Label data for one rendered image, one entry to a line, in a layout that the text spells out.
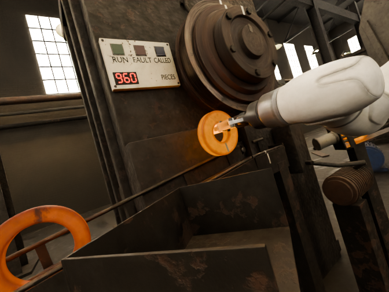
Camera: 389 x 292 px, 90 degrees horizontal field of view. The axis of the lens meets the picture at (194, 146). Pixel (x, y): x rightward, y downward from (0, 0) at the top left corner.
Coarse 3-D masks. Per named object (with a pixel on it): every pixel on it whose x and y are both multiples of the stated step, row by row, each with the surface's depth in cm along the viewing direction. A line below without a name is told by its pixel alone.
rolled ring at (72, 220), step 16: (32, 208) 41; (48, 208) 41; (64, 208) 43; (16, 224) 38; (32, 224) 39; (64, 224) 42; (80, 224) 43; (0, 240) 37; (80, 240) 43; (0, 256) 36; (0, 272) 36; (0, 288) 35; (16, 288) 37
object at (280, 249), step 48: (192, 192) 42; (240, 192) 38; (96, 240) 23; (144, 240) 30; (192, 240) 41; (240, 240) 36; (288, 240) 32; (96, 288) 18; (144, 288) 16; (192, 288) 14; (240, 288) 13; (288, 288) 23
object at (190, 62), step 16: (208, 0) 75; (192, 16) 69; (192, 32) 68; (192, 48) 66; (192, 64) 65; (192, 80) 70; (208, 80) 68; (208, 96) 71; (224, 96) 70; (240, 112) 80
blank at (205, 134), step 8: (216, 112) 65; (224, 112) 66; (200, 120) 64; (208, 120) 63; (216, 120) 64; (224, 120) 66; (200, 128) 62; (208, 128) 62; (232, 128) 67; (200, 136) 62; (208, 136) 62; (224, 136) 68; (232, 136) 67; (208, 144) 61; (216, 144) 63; (224, 144) 65; (232, 144) 66; (208, 152) 64; (216, 152) 62; (224, 152) 64
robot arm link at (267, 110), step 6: (276, 90) 43; (264, 96) 46; (270, 96) 43; (258, 102) 46; (264, 102) 44; (270, 102) 43; (258, 108) 46; (264, 108) 44; (270, 108) 43; (276, 108) 42; (258, 114) 46; (264, 114) 45; (270, 114) 43; (276, 114) 42; (264, 120) 45; (270, 120) 44; (276, 120) 43; (282, 120) 42; (270, 126) 46; (276, 126) 46
